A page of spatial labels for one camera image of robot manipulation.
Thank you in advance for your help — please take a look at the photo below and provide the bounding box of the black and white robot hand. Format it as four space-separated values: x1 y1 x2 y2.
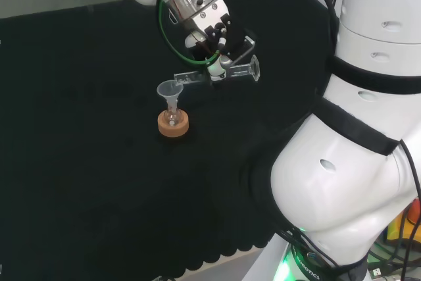
167 0 257 90

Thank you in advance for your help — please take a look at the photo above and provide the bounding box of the clear graduated cylinder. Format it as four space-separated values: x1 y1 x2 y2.
173 55 262 87

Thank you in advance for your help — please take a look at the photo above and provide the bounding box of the clear round-bottom flask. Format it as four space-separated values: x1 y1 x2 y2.
164 98 183 128

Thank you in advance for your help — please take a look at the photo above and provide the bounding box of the clear plastic funnel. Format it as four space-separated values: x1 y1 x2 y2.
156 80 183 107

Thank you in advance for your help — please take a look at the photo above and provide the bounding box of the black cloth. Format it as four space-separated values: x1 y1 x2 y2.
0 0 334 279

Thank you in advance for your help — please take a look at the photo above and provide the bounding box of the yellow stop button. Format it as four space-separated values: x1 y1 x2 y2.
385 200 421 243

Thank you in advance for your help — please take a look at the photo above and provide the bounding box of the green cable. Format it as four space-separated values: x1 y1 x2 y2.
157 0 222 66

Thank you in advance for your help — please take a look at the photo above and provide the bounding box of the cork ring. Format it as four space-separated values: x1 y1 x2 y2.
157 109 191 138

